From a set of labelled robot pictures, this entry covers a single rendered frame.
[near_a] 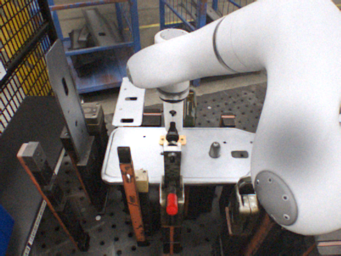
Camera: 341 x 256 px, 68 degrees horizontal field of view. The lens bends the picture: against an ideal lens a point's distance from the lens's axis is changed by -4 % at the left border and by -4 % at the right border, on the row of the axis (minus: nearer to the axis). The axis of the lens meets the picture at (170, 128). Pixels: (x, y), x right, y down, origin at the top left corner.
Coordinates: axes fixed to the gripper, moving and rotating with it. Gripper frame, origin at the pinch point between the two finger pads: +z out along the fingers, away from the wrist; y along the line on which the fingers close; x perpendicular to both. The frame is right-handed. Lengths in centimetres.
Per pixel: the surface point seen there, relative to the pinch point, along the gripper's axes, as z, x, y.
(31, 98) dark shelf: 0, 51, 18
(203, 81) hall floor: 104, -33, 180
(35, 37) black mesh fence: -12, 55, 42
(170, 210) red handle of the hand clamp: -11.3, 0.4, -31.5
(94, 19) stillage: 52, 83, 221
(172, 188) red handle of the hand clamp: -7.0, 0.0, -23.8
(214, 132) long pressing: 3.3, -13.6, 3.9
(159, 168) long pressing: 3.2, 3.8, -10.6
